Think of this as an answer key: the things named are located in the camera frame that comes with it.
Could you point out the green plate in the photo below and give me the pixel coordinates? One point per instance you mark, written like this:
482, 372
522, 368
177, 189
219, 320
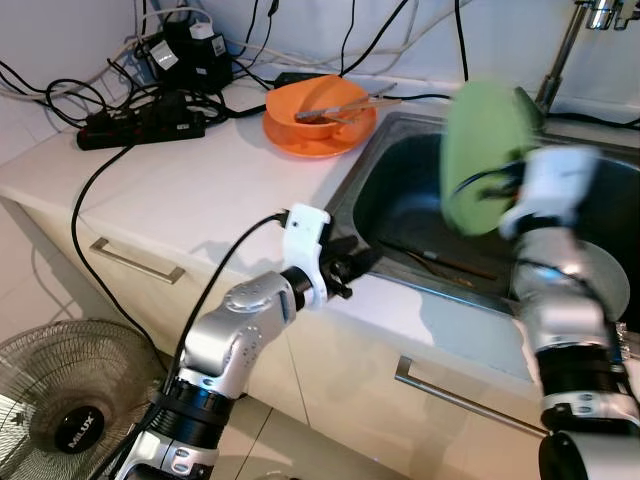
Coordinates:
480, 130

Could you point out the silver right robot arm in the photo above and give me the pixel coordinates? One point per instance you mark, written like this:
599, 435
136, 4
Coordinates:
565, 330

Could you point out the grey floor fan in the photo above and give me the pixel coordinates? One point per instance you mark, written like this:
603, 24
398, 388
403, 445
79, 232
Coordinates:
75, 430

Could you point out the wooden chopstick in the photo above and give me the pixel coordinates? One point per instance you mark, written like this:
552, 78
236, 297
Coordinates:
470, 271
385, 101
440, 262

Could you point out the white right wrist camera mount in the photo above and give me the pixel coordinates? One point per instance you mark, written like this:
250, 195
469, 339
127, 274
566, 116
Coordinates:
560, 185

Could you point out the long black power strip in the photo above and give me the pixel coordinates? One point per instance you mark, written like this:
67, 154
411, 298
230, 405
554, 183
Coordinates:
140, 128

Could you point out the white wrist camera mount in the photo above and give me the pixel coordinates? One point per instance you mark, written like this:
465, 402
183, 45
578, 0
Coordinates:
305, 235
560, 185

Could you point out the chrome kitchen faucet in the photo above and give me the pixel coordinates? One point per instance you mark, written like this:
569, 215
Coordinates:
565, 55

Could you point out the stainless steel sink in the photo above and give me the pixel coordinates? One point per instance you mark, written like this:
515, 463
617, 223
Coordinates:
410, 200

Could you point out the small flat black box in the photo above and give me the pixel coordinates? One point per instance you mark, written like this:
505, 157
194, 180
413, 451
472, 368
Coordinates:
300, 78

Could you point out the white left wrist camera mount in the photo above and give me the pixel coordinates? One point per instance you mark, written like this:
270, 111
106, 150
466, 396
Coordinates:
305, 235

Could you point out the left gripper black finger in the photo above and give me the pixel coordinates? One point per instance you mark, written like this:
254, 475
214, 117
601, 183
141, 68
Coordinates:
362, 270
366, 254

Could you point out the black charger white label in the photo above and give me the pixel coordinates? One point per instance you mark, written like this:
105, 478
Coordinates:
195, 65

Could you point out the white ceramic bowl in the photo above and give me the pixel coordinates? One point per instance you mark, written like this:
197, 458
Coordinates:
610, 285

